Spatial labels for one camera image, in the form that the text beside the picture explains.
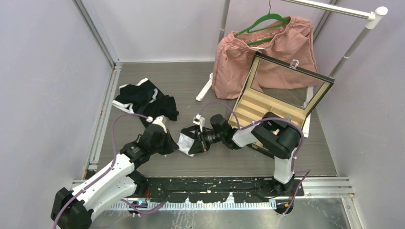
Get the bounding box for green clothes hanger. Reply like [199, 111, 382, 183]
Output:
[234, 0, 291, 46]

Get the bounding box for black compartment storage box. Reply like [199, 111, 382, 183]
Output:
[227, 52, 335, 159]

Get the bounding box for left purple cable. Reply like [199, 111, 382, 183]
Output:
[52, 114, 168, 229]

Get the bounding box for pink hanging shorts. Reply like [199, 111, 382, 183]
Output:
[212, 16, 321, 99]

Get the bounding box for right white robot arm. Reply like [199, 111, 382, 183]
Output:
[178, 112, 304, 195]

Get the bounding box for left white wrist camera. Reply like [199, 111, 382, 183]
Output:
[146, 115, 167, 133]

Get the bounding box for black white-trimmed underwear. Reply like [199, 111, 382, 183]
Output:
[112, 78, 179, 121]

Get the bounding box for white metal clothes rack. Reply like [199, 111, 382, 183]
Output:
[195, 0, 389, 138]

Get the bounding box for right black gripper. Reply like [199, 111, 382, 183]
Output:
[189, 126, 225, 154]

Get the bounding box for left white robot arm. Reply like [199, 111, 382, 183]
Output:
[51, 120, 178, 229]

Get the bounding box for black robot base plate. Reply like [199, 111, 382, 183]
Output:
[132, 177, 304, 203]

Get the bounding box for white black-trimmed underwear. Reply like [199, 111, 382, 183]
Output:
[177, 125, 203, 157]

